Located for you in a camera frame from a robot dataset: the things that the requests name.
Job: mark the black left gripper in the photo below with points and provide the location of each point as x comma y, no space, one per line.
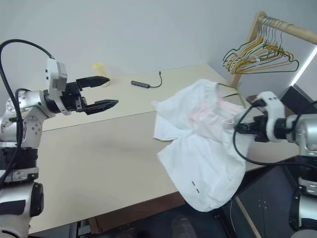
73,99

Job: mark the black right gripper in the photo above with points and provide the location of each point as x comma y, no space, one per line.
261,129

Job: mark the white shirt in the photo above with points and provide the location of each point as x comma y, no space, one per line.
198,158

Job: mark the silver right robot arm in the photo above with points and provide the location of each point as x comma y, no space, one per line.
304,134

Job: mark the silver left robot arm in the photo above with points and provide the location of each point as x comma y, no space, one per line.
31,124

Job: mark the pale yellow plastic cup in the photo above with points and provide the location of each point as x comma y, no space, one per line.
99,68

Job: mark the brown cardboard box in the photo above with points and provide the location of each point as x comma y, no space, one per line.
250,99

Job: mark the cream paper table sheet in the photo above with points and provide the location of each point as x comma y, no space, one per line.
128,99

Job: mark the black box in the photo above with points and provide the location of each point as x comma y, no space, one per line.
298,98

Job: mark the hangers on wooden rack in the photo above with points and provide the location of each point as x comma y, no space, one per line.
250,63

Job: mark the black cabinet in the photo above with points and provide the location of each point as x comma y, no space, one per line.
265,198

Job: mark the white light strip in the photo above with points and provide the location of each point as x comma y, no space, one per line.
305,65

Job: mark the brown cardboard under table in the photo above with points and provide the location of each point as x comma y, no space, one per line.
128,215

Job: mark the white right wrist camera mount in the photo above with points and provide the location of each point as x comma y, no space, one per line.
272,109

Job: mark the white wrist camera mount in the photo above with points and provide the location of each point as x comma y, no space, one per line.
272,109
53,74

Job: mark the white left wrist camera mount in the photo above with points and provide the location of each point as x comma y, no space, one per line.
53,74

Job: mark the black table frame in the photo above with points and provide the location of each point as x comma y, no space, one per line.
81,229

